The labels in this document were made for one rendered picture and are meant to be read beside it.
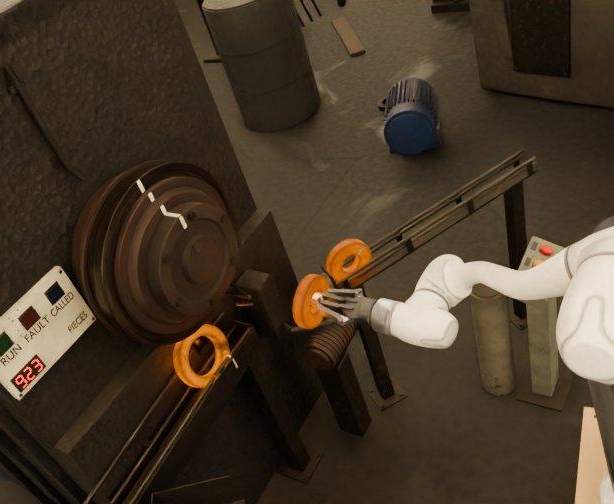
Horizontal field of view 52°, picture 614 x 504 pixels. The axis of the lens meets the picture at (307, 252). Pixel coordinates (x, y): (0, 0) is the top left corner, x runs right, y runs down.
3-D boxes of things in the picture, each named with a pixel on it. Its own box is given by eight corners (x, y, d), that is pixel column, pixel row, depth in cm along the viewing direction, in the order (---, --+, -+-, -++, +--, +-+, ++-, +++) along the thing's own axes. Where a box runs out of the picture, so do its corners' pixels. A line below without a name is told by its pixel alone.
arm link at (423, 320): (391, 347, 163) (410, 312, 171) (449, 363, 155) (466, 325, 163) (385, 319, 156) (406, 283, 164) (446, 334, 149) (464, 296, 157)
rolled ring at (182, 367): (193, 312, 180) (187, 313, 182) (169, 373, 172) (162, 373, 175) (238, 339, 191) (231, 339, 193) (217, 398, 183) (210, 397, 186)
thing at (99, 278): (140, 377, 165) (47, 241, 136) (237, 258, 192) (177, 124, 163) (157, 383, 161) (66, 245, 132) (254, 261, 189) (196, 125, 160)
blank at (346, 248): (348, 285, 212) (353, 290, 209) (316, 270, 202) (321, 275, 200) (375, 248, 209) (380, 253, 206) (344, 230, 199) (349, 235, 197)
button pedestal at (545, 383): (514, 405, 229) (501, 284, 191) (532, 356, 243) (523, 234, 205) (560, 418, 220) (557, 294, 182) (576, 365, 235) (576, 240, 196)
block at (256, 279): (254, 335, 211) (230, 284, 196) (267, 318, 216) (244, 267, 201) (280, 342, 206) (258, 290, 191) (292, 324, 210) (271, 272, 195)
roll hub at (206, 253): (176, 334, 159) (127, 252, 142) (236, 261, 175) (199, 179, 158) (192, 339, 156) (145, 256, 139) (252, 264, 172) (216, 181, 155)
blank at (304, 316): (285, 304, 168) (296, 307, 167) (311, 261, 176) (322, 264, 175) (301, 337, 179) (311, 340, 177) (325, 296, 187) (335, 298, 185)
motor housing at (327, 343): (333, 435, 240) (294, 343, 207) (358, 390, 253) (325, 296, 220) (363, 445, 233) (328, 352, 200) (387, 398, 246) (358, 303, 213)
